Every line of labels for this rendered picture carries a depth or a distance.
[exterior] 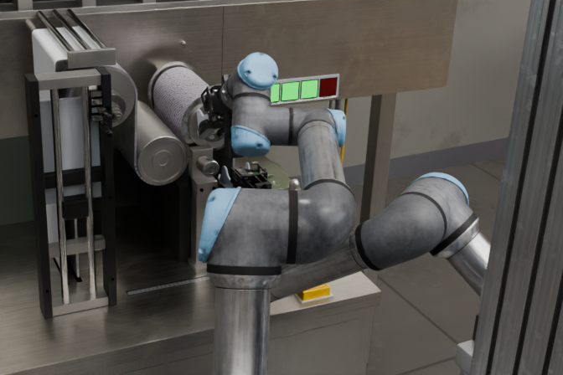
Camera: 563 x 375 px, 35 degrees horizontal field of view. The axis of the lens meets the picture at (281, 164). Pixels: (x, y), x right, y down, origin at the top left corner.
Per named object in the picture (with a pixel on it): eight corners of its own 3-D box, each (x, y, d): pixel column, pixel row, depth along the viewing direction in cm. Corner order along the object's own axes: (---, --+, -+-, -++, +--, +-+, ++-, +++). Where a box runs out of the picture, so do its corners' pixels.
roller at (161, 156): (138, 188, 206) (137, 140, 202) (108, 146, 227) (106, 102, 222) (188, 181, 211) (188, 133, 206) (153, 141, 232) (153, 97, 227)
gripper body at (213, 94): (230, 92, 201) (248, 72, 190) (239, 129, 199) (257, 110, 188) (198, 96, 198) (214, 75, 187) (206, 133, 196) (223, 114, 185)
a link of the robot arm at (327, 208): (373, 214, 133) (344, 94, 177) (298, 212, 133) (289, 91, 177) (365, 280, 138) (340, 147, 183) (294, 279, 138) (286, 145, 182)
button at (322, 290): (302, 301, 206) (303, 292, 205) (289, 286, 212) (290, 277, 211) (330, 295, 209) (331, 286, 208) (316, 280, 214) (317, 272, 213)
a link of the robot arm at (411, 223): (434, 265, 158) (236, 331, 186) (455, 240, 167) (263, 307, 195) (404, 208, 157) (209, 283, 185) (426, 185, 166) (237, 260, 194)
